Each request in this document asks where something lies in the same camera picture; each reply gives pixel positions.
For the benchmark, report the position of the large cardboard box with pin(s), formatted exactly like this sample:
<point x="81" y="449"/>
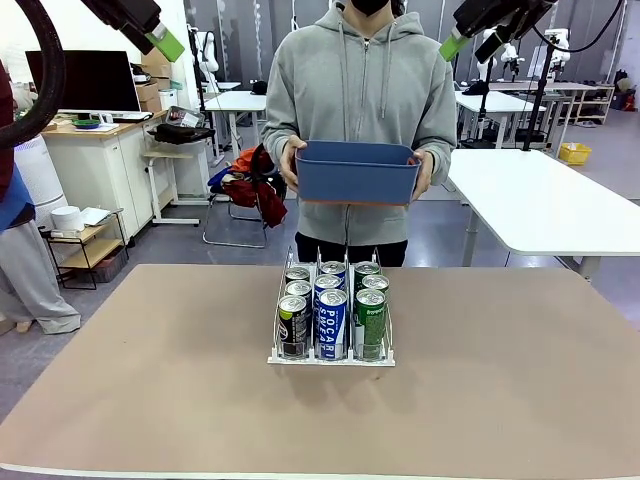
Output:
<point x="155" y="70"/>

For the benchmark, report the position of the orange cloth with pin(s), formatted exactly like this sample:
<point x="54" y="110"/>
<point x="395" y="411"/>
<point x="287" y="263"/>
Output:
<point x="245" y="157"/>

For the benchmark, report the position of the white lab robot arm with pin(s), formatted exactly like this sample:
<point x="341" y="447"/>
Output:
<point x="510" y="52"/>
<point x="210" y="60"/>
<point x="557" y="40"/>

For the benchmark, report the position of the black pole stand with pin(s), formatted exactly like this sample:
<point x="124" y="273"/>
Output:
<point x="537" y="100"/>

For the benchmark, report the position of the low wooden shelf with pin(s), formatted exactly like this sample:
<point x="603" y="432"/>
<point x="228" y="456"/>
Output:
<point x="595" y="87"/>

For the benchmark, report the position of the grey tray with items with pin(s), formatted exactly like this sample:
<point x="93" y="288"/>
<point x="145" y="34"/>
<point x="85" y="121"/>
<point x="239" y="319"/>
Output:
<point x="185" y="117"/>

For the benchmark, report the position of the small cardboard box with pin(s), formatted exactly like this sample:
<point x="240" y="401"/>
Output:
<point x="149" y="97"/>

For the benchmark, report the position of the large white table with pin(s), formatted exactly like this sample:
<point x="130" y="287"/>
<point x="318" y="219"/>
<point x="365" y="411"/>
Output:
<point x="550" y="200"/>

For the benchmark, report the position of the metal frame chair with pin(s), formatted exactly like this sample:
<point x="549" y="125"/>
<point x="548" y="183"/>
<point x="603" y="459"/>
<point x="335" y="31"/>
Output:
<point x="235" y="245"/>

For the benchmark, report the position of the person's right forearm grey sleeve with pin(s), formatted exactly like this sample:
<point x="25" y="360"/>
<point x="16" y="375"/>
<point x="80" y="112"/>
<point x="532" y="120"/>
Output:
<point x="272" y="150"/>

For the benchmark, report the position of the white cabinet with wooden top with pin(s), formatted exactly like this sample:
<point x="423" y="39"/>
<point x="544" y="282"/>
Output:
<point x="100" y="170"/>

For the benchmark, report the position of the white side table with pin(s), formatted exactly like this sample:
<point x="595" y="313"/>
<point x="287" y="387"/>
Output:
<point x="167" y="154"/>

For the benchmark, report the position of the small black-frame wooden shelf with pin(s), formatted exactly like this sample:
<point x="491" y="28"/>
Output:
<point x="100" y="247"/>

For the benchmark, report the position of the black computer monitor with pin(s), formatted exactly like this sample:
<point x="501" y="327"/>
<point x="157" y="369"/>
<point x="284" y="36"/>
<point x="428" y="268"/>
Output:
<point x="100" y="85"/>

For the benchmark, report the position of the person's right hand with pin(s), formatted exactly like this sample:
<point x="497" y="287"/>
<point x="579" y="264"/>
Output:
<point x="289" y="162"/>

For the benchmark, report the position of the person's left hand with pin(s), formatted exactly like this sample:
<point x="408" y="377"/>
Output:
<point x="425" y="172"/>

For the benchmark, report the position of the white air purifier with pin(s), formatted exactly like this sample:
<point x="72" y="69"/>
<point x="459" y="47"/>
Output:
<point x="42" y="175"/>

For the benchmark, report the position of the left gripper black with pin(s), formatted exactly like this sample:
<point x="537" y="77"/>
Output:
<point x="130" y="12"/>

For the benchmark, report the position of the black bag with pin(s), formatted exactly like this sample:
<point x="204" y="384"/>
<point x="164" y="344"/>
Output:
<point x="182" y="134"/>

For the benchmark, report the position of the white keyboard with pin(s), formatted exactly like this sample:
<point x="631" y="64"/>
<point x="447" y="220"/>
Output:
<point x="125" y="117"/>

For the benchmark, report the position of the black face mask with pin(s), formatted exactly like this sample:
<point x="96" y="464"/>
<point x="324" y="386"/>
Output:
<point x="370" y="6"/>

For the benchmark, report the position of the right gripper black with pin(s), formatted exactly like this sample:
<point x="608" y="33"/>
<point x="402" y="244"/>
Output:
<point x="500" y="15"/>

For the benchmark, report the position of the white storage box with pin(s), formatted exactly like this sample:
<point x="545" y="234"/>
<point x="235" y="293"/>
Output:
<point x="168" y="99"/>

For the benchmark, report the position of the yellow basket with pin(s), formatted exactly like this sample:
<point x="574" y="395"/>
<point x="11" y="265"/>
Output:
<point x="575" y="154"/>

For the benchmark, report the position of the blue plastic bin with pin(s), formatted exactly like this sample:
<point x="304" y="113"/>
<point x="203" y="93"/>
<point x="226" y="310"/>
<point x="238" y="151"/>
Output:
<point x="357" y="175"/>

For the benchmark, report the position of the white desk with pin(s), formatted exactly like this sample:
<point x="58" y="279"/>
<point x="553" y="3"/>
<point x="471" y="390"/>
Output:
<point x="235" y="102"/>
<point x="500" y="102"/>

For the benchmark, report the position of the green bowl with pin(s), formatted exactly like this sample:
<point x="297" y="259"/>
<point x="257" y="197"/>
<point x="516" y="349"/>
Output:
<point x="86" y="123"/>

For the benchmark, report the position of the red canister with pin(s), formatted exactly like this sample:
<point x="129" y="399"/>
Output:
<point x="629" y="102"/>

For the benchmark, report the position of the person in grey hoodie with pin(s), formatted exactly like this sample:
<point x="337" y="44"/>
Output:
<point x="360" y="75"/>

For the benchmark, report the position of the white cylindrical roll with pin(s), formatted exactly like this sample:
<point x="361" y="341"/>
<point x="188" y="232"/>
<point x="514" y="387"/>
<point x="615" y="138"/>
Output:
<point x="66" y="219"/>

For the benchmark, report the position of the black cap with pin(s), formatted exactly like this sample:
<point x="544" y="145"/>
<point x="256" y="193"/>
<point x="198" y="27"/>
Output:
<point x="260" y="88"/>

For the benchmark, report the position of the white paper notebook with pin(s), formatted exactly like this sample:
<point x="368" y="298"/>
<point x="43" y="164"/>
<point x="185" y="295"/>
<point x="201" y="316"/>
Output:
<point x="95" y="216"/>

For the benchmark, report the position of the person's left forearm grey sleeve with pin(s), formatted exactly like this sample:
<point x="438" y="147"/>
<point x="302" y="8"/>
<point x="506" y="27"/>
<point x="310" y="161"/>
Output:
<point x="444" y="160"/>

